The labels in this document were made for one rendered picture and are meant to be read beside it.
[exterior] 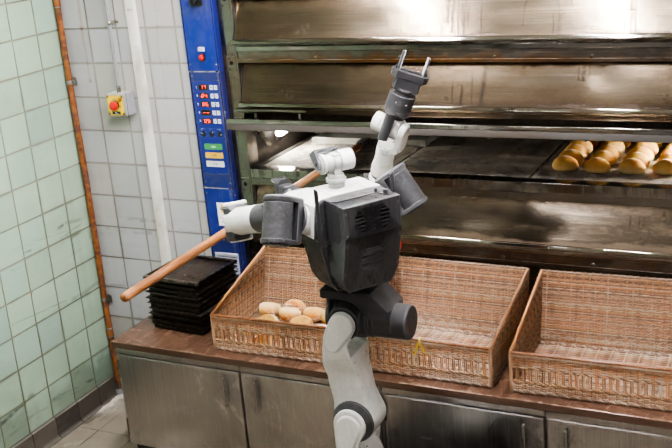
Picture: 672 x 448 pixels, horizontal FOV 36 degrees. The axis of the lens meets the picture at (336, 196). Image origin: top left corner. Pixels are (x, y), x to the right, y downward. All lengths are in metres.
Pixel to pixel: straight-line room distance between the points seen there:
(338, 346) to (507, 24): 1.31
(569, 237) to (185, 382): 1.62
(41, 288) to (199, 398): 0.95
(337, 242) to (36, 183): 1.96
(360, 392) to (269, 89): 1.43
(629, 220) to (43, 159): 2.49
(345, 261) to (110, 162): 1.98
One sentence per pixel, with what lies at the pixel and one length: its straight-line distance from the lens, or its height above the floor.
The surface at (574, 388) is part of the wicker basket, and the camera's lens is 3.63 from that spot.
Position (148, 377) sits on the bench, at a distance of 4.39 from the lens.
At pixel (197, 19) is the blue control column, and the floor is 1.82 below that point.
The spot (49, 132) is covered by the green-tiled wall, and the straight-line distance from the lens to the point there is 4.77.
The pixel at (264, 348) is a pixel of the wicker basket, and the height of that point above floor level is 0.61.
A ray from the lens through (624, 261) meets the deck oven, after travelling 3.95.
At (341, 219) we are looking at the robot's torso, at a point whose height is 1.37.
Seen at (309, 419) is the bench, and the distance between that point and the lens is 4.05.
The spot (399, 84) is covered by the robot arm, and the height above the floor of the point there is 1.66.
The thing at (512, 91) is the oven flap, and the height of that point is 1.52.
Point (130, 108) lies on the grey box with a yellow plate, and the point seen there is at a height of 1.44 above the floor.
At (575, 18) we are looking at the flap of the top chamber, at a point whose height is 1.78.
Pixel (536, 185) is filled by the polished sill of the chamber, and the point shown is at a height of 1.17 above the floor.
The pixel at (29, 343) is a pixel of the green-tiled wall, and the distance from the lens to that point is 4.78.
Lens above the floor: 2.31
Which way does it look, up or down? 17 degrees down
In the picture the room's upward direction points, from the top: 5 degrees counter-clockwise
